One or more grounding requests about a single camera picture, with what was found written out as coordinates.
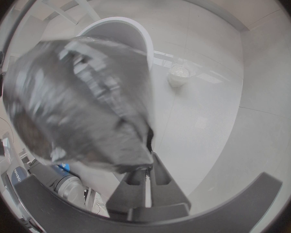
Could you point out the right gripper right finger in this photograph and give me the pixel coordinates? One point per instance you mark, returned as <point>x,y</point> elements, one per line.
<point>165,193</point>

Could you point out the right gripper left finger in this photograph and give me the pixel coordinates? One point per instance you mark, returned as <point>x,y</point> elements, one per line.
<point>121,198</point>

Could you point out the black plastic bag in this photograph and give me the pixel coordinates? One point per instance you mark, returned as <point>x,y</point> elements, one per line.
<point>75,105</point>

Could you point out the white paper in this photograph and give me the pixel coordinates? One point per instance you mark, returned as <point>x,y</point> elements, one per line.
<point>178,78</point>

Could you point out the white trash bin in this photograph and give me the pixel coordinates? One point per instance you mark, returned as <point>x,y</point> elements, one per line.
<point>149,47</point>

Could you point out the grey padded white chair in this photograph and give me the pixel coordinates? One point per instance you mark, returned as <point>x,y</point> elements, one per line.
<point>87,11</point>

